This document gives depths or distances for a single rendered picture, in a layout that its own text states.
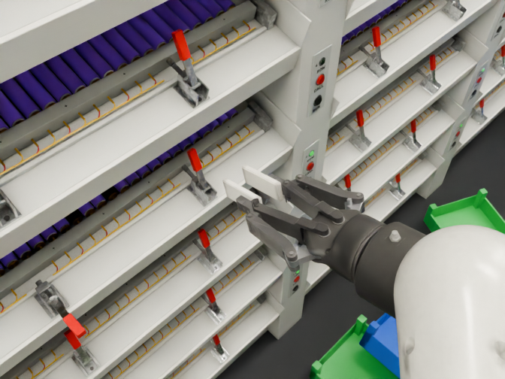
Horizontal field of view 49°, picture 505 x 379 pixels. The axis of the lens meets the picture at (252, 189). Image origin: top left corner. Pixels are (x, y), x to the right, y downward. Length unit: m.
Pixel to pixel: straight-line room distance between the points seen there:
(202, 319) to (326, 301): 0.54
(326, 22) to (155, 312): 0.55
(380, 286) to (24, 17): 0.41
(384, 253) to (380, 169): 0.90
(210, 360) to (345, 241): 0.82
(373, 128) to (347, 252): 0.70
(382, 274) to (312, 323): 1.03
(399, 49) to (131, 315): 0.71
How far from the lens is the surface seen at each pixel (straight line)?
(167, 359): 1.17
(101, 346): 0.98
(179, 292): 1.01
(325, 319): 1.61
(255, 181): 0.75
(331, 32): 0.86
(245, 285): 1.23
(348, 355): 1.57
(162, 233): 0.83
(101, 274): 0.81
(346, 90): 1.05
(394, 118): 1.31
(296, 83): 0.86
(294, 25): 0.80
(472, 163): 2.08
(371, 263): 0.58
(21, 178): 0.66
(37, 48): 0.54
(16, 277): 0.80
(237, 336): 1.40
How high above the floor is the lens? 1.43
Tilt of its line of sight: 50 degrees down
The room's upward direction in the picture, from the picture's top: straight up
